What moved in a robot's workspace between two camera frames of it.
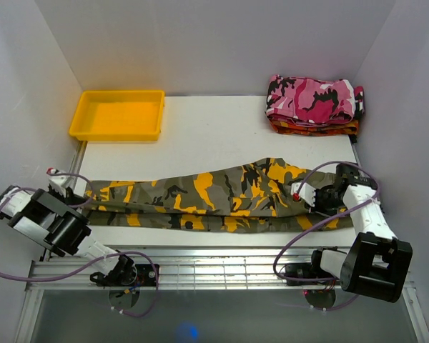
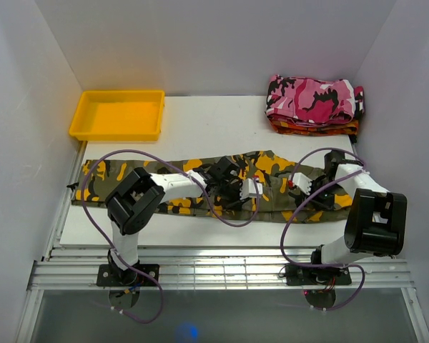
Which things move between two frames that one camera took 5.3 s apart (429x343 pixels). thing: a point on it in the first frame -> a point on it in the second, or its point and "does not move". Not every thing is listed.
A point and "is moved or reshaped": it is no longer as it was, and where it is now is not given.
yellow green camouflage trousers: (242, 196) is moved or reshaped
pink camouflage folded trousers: (312, 101) does not move
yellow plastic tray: (114, 116) does not move
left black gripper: (70, 198) -> (237, 203)
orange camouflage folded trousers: (291, 129) does not move
